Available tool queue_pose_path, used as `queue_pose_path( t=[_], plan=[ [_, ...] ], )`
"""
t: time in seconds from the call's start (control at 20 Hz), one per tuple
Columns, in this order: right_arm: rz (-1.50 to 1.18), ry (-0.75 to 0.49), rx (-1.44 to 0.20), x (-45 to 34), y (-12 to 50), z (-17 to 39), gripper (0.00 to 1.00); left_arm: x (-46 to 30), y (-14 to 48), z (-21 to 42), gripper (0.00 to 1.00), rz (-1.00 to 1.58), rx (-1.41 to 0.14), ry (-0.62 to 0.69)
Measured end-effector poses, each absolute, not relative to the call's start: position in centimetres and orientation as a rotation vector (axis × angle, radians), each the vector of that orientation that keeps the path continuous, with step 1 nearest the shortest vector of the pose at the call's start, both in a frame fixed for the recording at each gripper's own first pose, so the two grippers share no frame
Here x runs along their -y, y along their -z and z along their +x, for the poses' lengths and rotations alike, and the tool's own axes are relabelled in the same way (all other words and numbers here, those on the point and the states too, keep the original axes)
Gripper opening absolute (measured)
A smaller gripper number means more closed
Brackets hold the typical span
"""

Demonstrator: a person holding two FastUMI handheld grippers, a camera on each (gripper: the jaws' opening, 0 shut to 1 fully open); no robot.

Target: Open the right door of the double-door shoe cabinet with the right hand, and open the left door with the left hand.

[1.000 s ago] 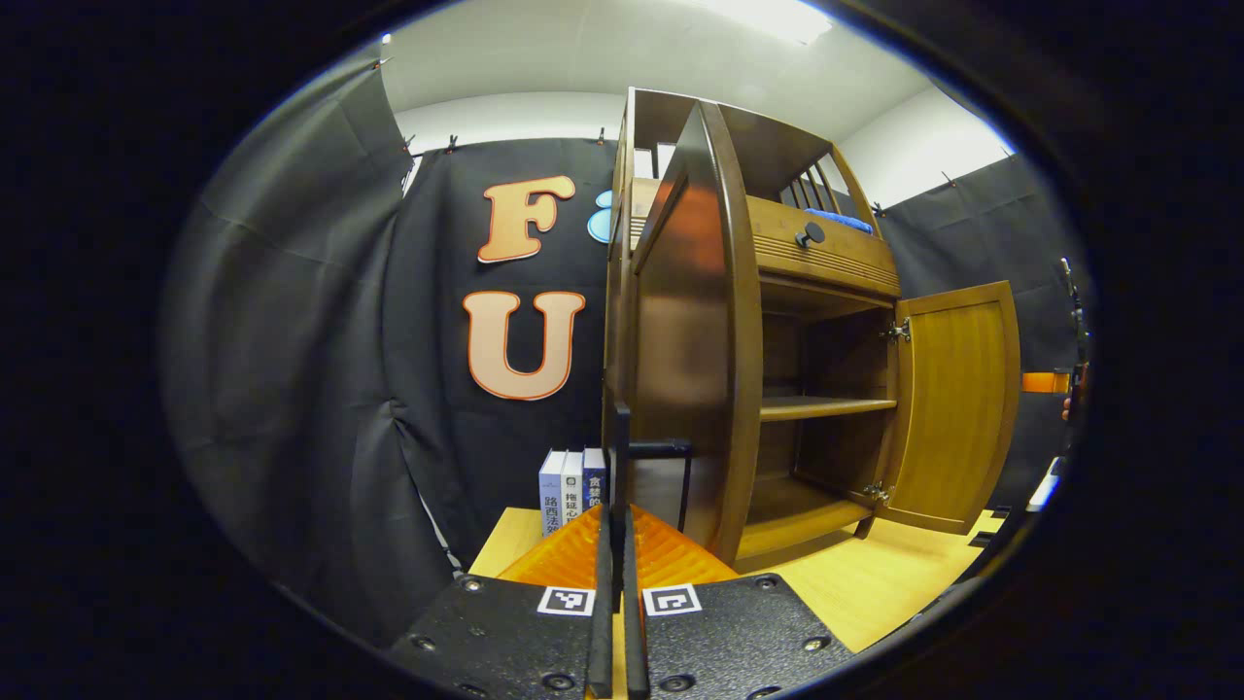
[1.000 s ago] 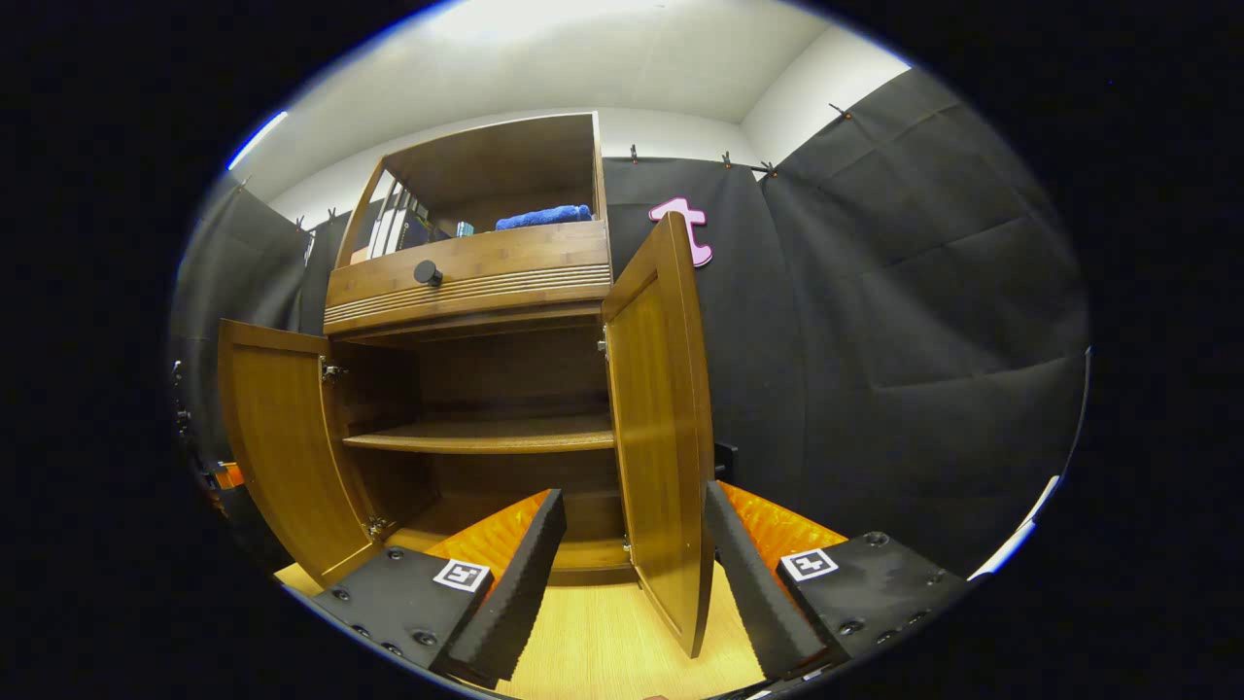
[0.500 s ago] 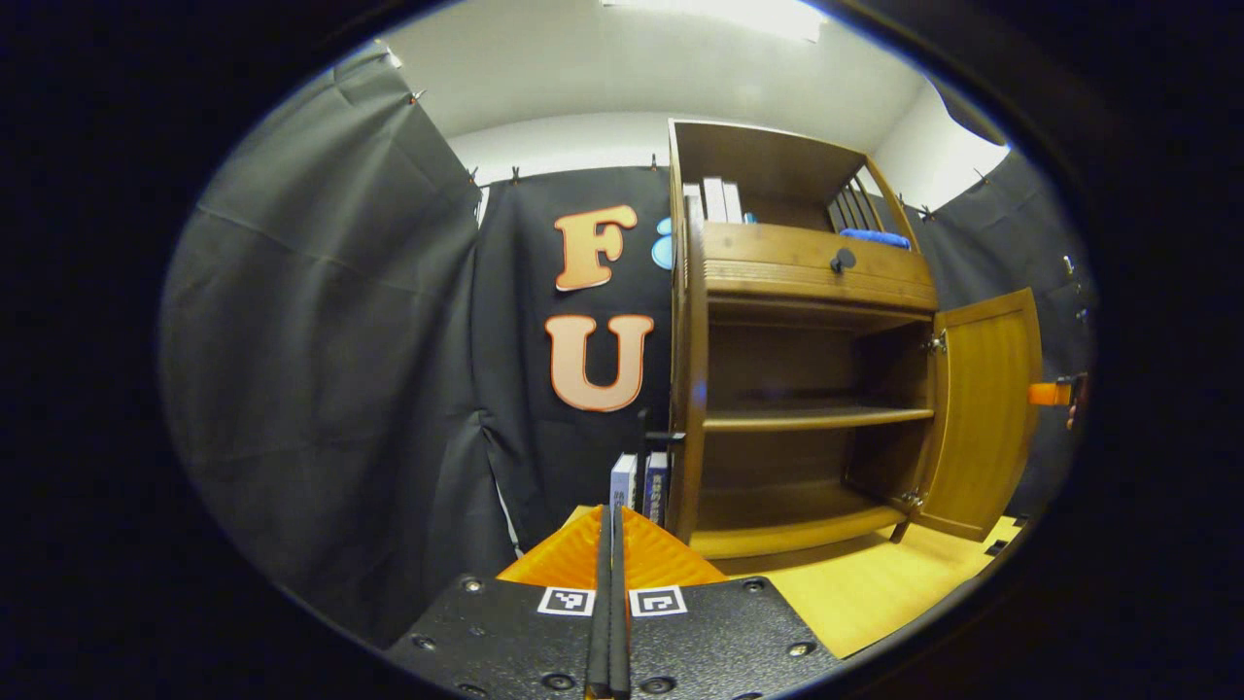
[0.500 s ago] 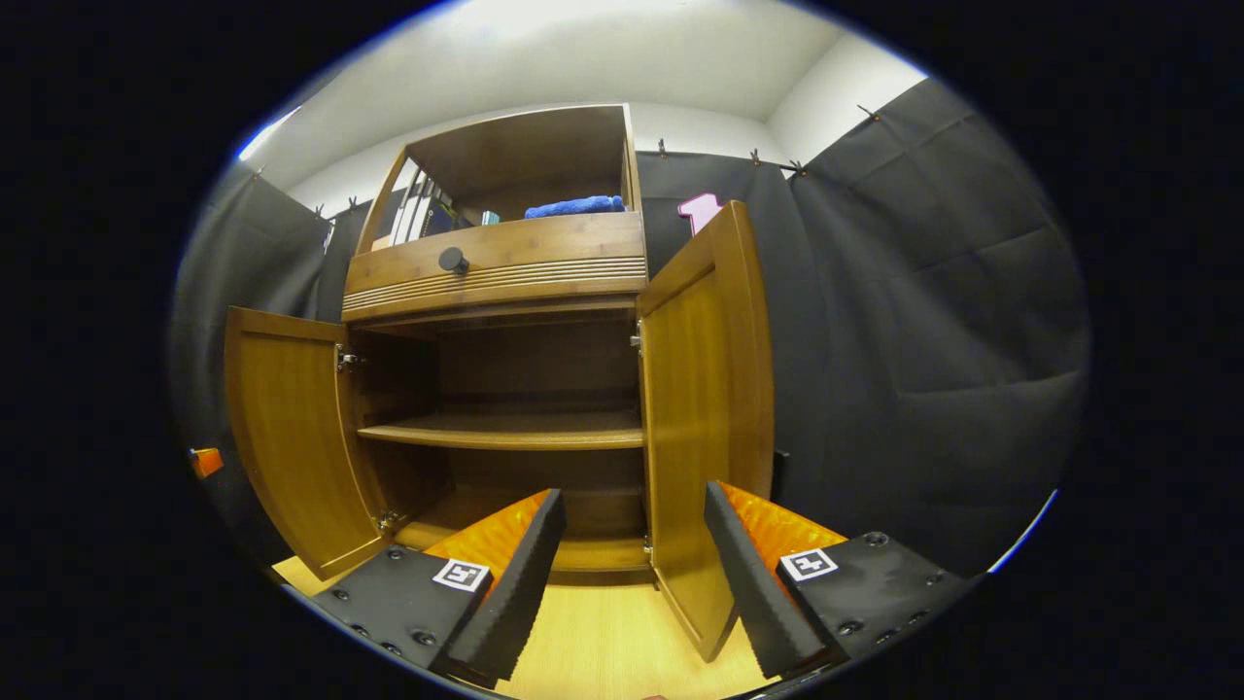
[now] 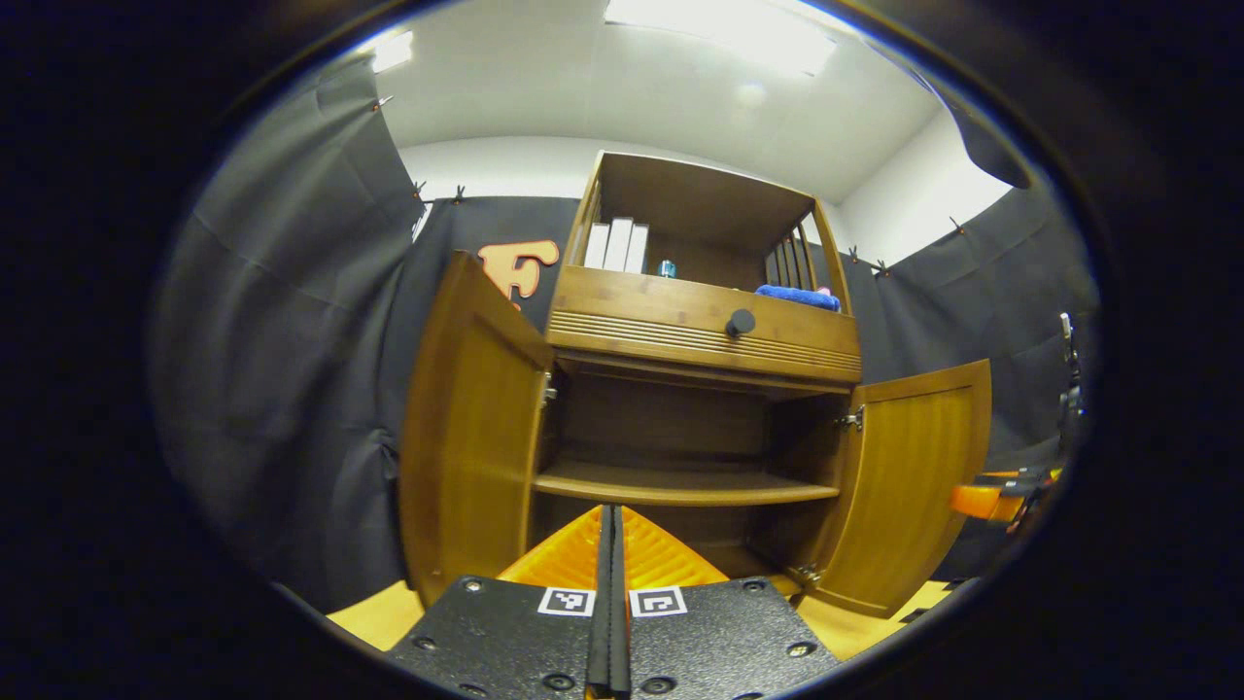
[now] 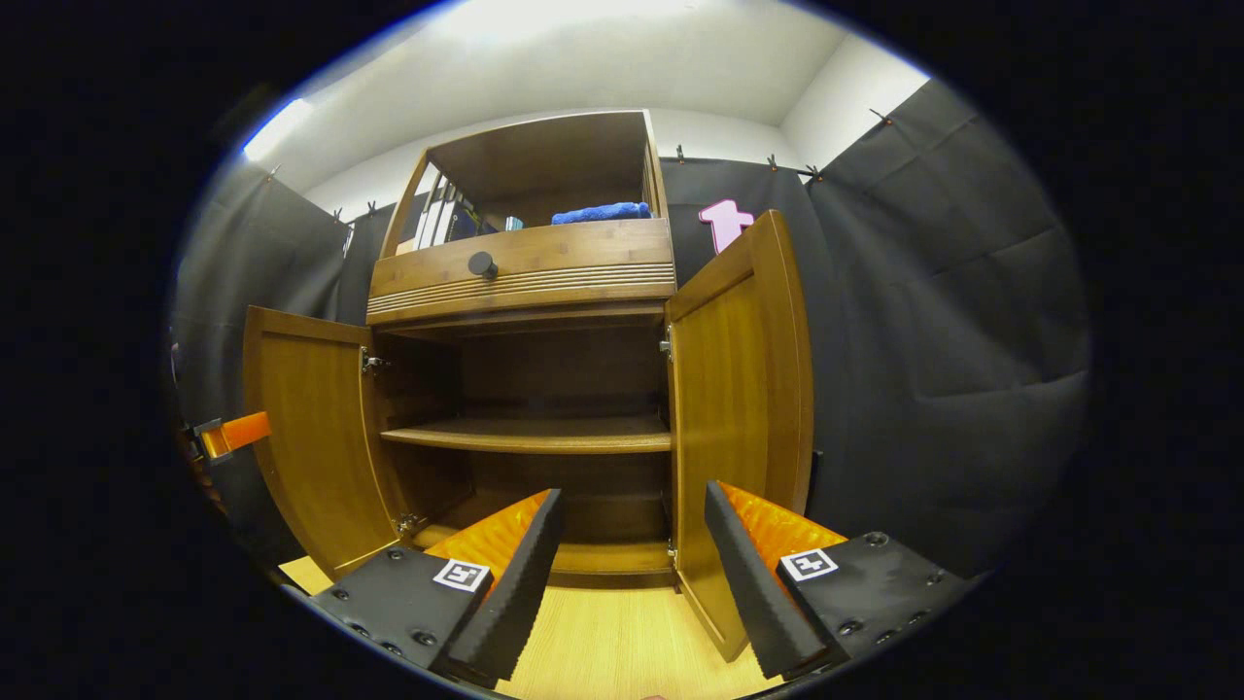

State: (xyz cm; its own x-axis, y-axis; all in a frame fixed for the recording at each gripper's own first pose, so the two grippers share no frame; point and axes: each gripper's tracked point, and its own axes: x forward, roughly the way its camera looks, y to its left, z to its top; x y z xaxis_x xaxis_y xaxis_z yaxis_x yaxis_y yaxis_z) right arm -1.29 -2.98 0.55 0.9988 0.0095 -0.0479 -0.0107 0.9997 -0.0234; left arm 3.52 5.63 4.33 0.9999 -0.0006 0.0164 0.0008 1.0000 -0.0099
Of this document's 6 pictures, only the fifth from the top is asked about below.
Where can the wooden shoe cabinet door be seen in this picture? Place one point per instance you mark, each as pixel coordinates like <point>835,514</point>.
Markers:
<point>466,437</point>
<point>914,486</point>

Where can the metal door hinge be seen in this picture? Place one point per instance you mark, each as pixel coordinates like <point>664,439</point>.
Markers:
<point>853,419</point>
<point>548,391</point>
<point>805,574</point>

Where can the wooden cabinet drawer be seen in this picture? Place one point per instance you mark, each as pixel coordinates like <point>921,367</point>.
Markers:
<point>641,306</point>

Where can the wooden double-door shoe cabinet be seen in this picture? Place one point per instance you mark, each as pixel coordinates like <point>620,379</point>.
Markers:
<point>680,204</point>

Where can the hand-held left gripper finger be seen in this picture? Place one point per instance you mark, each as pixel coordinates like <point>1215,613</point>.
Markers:
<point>622,642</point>
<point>601,642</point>

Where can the black backdrop cloth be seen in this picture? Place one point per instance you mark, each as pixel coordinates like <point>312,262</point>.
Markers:
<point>282,340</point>

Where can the large ceiling light panel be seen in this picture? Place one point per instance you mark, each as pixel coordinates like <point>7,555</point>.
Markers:
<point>729,29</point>

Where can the round black drawer knob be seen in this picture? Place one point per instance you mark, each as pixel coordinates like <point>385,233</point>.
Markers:
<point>741,323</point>

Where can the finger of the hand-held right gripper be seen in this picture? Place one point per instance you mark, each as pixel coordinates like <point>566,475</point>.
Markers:
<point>982,503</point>
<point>1025,481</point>

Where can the white book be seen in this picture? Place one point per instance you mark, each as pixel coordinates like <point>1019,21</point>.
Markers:
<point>618,245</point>
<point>637,249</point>
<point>596,247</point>

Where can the blue towel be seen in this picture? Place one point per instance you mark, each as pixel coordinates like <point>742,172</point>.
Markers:
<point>797,297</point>

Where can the wooden inner cabinet shelf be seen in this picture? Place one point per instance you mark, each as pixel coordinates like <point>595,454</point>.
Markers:
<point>680,483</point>

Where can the small ceiling light panel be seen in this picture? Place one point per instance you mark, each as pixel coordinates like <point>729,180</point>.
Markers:
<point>391,51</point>

